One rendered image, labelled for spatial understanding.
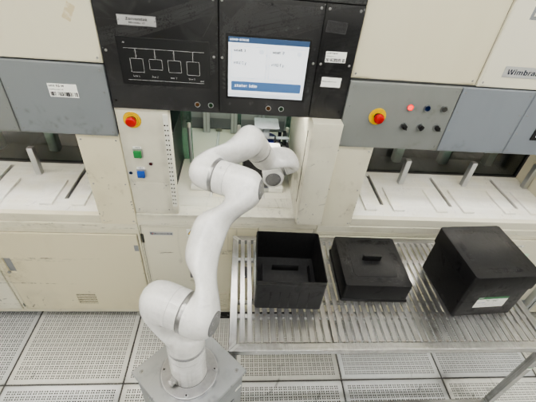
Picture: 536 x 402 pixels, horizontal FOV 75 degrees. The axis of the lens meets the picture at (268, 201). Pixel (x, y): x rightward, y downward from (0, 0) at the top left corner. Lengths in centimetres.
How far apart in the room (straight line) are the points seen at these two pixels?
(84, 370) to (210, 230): 154
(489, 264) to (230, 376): 107
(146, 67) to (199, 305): 84
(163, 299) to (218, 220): 26
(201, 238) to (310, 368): 144
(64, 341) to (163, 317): 151
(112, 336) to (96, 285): 35
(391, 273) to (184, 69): 116
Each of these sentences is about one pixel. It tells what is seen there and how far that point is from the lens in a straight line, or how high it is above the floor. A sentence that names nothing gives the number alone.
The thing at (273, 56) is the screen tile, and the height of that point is 163.
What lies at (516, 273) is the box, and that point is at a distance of 166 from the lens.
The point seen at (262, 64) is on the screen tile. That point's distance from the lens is 133.
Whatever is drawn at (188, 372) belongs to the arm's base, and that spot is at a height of 88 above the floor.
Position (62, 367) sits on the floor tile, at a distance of 239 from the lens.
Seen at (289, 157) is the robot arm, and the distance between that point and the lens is 132.
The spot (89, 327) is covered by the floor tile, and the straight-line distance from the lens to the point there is 248.
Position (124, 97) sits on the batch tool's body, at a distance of 144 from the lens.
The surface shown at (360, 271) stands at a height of 86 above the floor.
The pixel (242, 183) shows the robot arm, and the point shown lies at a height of 143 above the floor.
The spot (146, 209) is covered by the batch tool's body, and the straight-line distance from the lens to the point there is 173.
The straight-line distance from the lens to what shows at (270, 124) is 174.
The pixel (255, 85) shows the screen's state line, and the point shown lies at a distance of 135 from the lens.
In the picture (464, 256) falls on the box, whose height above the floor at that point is 101.
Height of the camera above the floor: 199
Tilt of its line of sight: 39 degrees down
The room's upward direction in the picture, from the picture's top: 6 degrees clockwise
